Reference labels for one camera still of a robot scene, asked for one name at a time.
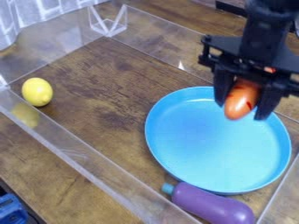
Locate purple toy eggplant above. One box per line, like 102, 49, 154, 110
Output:
161, 182, 254, 224

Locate clear acrylic enclosure walls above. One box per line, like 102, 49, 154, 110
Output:
0, 3, 299, 224

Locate blue round plate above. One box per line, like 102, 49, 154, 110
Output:
144, 87, 292, 195

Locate clear acrylic corner bracket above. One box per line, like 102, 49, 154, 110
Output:
88, 5, 126, 38

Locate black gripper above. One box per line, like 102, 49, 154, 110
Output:
198, 36, 299, 120

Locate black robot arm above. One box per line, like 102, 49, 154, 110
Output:
198, 0, 299, 120

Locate yellow toy lemon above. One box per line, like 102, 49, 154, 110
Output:
21, 78, 53, 107

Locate orange toy carrot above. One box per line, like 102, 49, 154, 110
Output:
224, 79, 260, 120

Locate blue plastic object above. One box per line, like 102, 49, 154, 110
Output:
0, 193, 27, 224

